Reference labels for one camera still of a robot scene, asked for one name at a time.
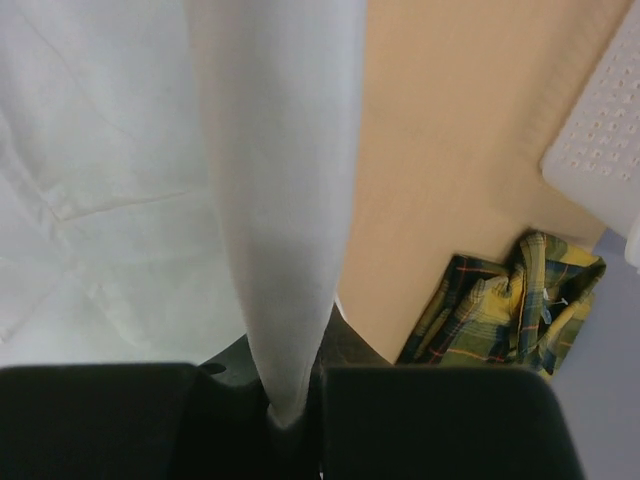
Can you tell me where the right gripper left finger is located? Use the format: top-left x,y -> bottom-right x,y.
1,339 -> 276,479

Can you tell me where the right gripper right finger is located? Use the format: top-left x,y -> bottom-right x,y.
309,309 -> 585,479

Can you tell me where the yellow plaid shirt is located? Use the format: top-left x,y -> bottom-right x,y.
397,231 -> 606,379

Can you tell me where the white long sleeve shirt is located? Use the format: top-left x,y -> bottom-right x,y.
1,1 -> 367,428

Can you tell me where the white plastic basket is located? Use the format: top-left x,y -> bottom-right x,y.
541,1 -> 640,268

